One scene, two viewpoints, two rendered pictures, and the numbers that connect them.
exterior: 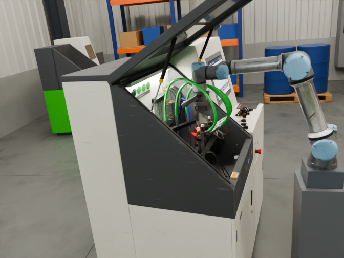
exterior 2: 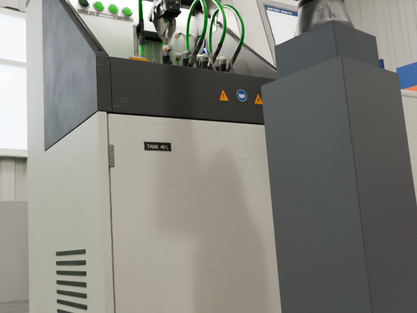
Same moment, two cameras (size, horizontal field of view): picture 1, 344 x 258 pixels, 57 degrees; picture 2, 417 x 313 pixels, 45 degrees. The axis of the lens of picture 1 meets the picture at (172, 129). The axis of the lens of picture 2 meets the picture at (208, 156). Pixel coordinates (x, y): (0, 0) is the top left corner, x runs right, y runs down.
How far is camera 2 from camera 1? 1.85 m
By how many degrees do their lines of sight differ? 45
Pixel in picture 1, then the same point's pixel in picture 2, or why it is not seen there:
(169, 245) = (62, 208)
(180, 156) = (68, 35)
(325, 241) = (318, 205)
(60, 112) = not seen: hidden behind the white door
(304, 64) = not seen: outside the picture
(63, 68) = not seen: hidden behind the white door
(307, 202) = (272, 110)
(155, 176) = (56, 86)
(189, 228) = (72, 161)
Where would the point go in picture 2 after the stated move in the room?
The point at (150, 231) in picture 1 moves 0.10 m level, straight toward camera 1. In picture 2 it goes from (53, 190) to (30, 188)
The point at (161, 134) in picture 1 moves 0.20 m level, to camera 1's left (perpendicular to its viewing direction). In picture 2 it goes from (59, 15) to (24, 32)
